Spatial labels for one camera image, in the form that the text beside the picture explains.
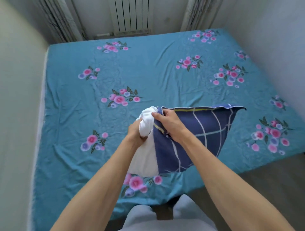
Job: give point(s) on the person's left hand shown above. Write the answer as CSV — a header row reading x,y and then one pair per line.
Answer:
x,y
134,133

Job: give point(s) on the person's right hand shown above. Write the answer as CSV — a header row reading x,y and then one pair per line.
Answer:
x,y
170,123

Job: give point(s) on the person's right thumb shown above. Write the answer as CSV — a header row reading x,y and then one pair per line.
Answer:
x,y
158,117

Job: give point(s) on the person's left fingers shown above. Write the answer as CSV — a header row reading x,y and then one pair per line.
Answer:
x,y
142,137

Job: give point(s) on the white pillow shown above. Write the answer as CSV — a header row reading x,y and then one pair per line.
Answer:
x,y
145,142

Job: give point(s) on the navy checked pillowcase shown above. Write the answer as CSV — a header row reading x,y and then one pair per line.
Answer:
x,y
193,135

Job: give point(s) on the person's right forearm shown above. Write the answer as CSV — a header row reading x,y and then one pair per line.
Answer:
x,y
231,185

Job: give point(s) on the person's left forearm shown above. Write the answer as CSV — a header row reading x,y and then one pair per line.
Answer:
x,y
95,185

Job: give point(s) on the blue floral bed sheet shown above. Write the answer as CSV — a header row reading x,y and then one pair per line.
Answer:
x,y
152,95

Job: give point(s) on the person's light grey trousers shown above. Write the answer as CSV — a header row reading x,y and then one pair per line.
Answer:
x,y
166,217

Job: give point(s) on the white mattress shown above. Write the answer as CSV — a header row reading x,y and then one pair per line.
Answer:
x,y
39,119

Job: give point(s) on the white radiator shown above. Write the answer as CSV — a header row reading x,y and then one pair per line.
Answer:
x,y
132,16

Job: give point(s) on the patterned white curtain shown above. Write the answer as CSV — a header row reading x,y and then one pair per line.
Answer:
x,y
199,14
59,20

